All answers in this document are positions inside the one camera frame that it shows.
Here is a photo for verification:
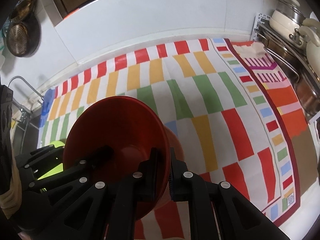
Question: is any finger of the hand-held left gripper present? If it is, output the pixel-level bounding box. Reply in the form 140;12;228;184
14;146;64;178
19;145;115;207

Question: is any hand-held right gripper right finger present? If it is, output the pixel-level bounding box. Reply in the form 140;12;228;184
168;148;290;240

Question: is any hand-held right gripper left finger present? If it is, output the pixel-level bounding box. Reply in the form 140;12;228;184
37;148;159;240

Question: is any green plate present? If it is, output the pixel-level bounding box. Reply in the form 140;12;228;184
37;141;67;181

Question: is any red and black bowl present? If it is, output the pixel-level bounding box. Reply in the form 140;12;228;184
62;95;172;222

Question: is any person's left hand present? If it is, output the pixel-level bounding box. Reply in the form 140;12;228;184
0;152;23;221

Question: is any steel sink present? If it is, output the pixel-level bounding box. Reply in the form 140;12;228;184
11;120;44;155

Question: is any thin gooseneck faucet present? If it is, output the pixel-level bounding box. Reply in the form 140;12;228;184
7;77;44;105

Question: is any black frying pan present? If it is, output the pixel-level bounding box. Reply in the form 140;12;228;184
5;12;41;58

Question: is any colourful striped table cloth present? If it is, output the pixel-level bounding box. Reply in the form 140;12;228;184
37;38;300;240

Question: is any small brass saucepan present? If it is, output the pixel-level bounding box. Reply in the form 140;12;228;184
9;0;36;20

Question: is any red pink patterned cloth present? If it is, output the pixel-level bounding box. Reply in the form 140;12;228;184
224;39;319;197

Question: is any copper coloured pot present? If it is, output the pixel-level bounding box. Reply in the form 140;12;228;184
294;76;320;116

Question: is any dark steel pot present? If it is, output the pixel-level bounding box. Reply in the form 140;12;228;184
262;34;304;81

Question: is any metal pot rack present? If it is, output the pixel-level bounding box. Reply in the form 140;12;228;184
254;22;320;121

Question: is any white plastic rack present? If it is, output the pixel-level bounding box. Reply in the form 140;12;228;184
252;12;273;41

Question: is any cream teapot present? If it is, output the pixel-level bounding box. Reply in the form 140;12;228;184
295;17;320;68

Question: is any cream pot with lid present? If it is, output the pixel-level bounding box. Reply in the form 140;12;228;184
270;9;307;37

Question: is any steel pot with glass lid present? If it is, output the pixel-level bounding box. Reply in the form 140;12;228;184
276;0;307;23

